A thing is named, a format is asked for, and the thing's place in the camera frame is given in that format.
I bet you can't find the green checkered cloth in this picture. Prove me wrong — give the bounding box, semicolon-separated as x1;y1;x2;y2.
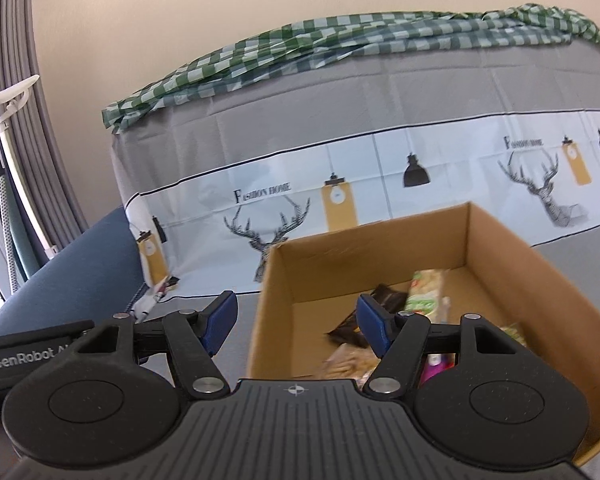
101;3;600;135

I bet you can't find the purple snack packet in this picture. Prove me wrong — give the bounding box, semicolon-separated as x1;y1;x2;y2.
420;352;457;387

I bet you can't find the small green snack packet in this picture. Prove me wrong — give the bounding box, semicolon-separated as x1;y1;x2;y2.
499;321;529;349

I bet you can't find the grey curtain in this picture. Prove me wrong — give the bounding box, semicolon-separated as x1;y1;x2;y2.
0;0;89;262

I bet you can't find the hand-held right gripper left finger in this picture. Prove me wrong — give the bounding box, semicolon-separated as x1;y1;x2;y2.
75;290;239;401

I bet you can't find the green label cracker packet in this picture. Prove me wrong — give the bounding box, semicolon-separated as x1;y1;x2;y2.
404;268;452;322

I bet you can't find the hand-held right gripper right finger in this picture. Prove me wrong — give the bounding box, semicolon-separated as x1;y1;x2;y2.
356;294;531;397

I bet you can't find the cardboard box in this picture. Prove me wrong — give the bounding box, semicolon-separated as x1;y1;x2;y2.
246;201;600;467

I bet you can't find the deer print tablecloth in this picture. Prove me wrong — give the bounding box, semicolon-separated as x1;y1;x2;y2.
110;35;600;312

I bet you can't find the blue sofa cushion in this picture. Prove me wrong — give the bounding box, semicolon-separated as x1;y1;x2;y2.
0;204;149;337

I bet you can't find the peanut snack bag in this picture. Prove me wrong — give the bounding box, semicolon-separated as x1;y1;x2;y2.
320;344;382;382

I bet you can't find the white garment steamer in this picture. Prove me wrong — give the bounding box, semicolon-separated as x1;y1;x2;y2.
0;74;42;294

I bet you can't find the dark brown snack packet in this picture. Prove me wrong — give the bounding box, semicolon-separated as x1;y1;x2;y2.
324;283;407;349

